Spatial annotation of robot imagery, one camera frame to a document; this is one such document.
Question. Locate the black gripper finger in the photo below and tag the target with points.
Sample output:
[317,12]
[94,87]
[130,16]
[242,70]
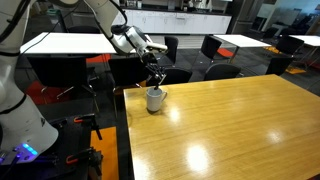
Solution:
[152,76]
[161,75]

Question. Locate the robot gripper body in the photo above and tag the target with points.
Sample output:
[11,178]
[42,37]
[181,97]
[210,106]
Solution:
[150,60]

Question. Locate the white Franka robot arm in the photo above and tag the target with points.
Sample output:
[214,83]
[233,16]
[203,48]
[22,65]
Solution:
[20,126]

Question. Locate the white ceramic mug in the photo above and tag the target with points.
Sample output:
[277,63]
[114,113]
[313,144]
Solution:
[154,99]

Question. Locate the black office chair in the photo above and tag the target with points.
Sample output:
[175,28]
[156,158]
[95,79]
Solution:
[270,32]
[56,71]
[176,76]
[210,46]
[289,45]
[278,65]
[128,71]
[171,50]
[221,71]

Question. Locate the white kitchen cabinet counter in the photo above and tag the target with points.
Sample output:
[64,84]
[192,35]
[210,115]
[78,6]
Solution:
[186,23]

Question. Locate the orange black clamp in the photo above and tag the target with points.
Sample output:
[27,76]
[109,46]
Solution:
[87,119]
[90,156]

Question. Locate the large white table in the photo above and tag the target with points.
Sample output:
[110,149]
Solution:
[66,43]

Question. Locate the small white table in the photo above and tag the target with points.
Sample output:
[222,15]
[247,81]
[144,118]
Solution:
[240,40]
[308,40]

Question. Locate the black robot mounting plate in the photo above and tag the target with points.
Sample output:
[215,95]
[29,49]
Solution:
[73,140]

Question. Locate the white board panel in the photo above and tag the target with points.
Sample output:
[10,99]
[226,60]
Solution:
[265,11]

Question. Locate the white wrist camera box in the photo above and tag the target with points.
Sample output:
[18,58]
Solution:
[158,47]

